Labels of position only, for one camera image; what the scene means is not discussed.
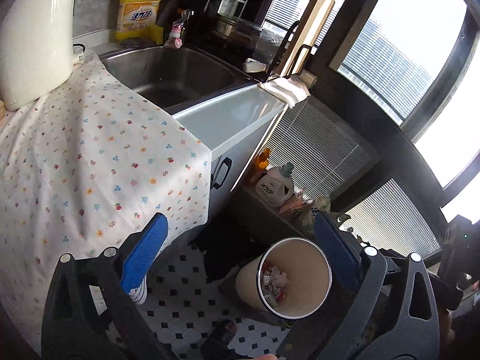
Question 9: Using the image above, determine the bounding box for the orange pump bottle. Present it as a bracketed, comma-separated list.
[249, 147, 271, 185]

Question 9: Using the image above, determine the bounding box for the white round trash bin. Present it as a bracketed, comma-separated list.
[235, 237, 332, 320]

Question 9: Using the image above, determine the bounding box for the white folded rag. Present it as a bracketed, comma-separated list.
[259, 76, 311, 108]

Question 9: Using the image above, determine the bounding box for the grey cabinet right door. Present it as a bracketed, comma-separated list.
[208, 119, 273, 220]

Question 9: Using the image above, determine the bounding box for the white laundry detergent bottle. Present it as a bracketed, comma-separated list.
[256, 162, 294, 208]

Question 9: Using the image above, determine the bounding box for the wooden cutting board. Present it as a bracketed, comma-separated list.
[274, 0, 335, 77]

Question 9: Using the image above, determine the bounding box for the person's right hand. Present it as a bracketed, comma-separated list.
[437, 302, 479, 359]

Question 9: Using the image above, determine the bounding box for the stainless steel sink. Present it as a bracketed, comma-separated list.
[100, 46, 256, 115]

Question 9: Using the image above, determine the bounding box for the pink small faucet bottle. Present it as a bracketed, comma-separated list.
[163, 9, 194, 50]

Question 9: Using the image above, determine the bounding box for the green white refill pouch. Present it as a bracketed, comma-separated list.
[298, 197, 351, 236]

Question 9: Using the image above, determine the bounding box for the black dish rack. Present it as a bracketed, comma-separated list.
[186, 0, 311, 68]

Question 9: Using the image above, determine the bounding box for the yellow dish soap jug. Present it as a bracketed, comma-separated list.
[115, 0, 161, 41]

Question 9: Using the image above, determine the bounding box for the white soap dish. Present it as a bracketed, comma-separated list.
[242, 58, 268, 73]

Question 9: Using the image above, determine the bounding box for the floral white tablecloth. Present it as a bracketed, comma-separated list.
[1, 50, 212, 351]

